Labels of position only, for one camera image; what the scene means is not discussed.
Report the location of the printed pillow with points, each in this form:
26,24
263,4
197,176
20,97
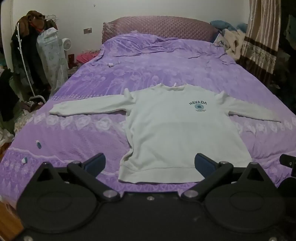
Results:
221,41

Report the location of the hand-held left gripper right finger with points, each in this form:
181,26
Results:
203,163

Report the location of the white long-sleeve sweatshirt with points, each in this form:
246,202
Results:
161,129

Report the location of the small blue and white object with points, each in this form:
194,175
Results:
38,144
24,160

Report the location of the pale cloth pile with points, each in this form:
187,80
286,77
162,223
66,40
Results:
13,125

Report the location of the wall socket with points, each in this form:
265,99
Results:
87,30

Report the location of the blue blanket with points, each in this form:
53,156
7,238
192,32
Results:
219,24

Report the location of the brown garment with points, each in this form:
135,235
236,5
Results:
30,19

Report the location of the pink quilted headboard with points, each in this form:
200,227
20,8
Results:
161,25

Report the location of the light blue printed garment cover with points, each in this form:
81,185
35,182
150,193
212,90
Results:
50,58

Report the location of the dark clothes pile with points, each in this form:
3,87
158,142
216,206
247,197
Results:
288,69

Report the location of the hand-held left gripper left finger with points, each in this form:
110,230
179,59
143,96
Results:
96,163

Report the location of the beige patterned curtain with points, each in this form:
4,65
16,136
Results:
259,34

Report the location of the purple floral bedspread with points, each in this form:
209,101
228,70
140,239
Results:
115,69

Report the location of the white standing fan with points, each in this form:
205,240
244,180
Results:
67,42

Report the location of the red cloth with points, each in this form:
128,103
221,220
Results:
85,58

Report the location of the cream fluffy blanket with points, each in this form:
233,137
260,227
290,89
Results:
235,44

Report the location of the black garment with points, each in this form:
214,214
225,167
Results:
8,95

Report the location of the white coat rack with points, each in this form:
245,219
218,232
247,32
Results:
26,73

